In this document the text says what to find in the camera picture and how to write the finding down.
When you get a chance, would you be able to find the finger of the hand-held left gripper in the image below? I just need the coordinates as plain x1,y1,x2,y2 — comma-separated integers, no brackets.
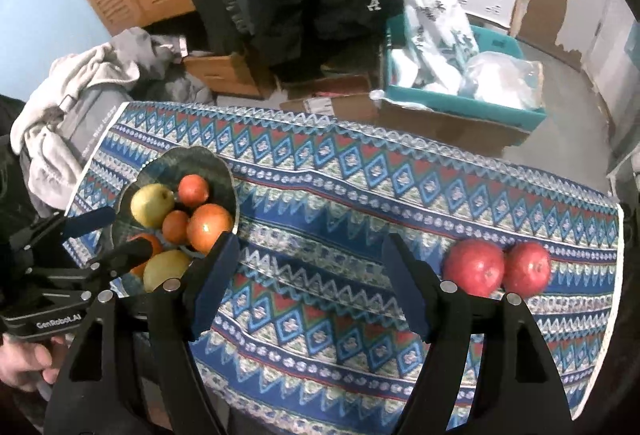
10,206,117,257
30,239,153,297

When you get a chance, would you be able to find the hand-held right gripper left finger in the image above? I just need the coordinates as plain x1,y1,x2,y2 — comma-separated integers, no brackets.
42,232,242,435

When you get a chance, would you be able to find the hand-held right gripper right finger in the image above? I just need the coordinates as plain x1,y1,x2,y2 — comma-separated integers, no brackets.
381,232,572,435

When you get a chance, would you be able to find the yellow apple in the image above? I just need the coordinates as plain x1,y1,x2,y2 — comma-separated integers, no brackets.
143,249,193,293

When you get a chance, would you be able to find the large orange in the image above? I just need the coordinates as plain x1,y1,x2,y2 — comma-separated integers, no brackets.
186,204,235,254

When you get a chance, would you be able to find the red apple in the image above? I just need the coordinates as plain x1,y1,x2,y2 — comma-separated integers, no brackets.
504,241,552,297
444,239,506,297

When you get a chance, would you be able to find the small red orange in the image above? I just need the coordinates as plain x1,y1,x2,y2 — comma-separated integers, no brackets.
178,174,210,208

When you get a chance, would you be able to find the clear glass bowl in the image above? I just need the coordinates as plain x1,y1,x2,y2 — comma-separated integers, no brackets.
107,146,240,297

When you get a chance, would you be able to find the person's left hand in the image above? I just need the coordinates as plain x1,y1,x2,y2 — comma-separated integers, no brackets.
0,334,69,392

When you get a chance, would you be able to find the beige hoodie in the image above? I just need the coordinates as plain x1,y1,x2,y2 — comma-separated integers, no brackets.
10,42,142,216

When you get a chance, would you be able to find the blue patterned tablecloth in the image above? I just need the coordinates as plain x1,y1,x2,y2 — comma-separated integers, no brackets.
65,100,626,435

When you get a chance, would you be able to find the dark grey cloth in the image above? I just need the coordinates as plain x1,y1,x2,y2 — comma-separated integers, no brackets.
114,28,217,106

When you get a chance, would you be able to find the cardboard box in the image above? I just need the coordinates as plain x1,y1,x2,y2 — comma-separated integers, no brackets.
279,74,532,157

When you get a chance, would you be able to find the teal box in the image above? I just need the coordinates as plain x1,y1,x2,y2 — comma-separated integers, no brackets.
382,14,548,132

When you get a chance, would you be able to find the wooden drawer box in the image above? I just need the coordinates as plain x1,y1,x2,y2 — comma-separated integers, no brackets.
184,52,277,99

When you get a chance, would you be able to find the clear plastic bag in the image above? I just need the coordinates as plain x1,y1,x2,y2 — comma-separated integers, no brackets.
460,51,545,111

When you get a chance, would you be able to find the white printed bag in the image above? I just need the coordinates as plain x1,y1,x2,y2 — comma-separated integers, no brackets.
350,0,478,93

